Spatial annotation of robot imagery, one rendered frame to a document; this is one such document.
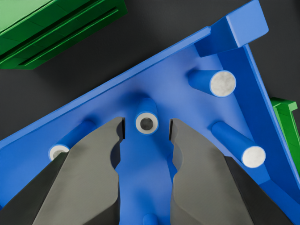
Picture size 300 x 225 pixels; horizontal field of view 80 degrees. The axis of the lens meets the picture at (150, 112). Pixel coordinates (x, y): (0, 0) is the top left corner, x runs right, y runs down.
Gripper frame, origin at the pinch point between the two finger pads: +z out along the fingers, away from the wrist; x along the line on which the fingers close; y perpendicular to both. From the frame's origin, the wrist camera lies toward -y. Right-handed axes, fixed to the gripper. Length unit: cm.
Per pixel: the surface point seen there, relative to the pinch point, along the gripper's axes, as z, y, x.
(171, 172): 1.3, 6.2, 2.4
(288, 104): 28.9, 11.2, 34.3
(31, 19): 20.1, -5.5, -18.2
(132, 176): 3.8, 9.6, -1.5
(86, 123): 4.4, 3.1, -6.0
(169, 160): 3.3, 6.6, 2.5
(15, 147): 4.6, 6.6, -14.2
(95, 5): 28.1, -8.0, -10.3
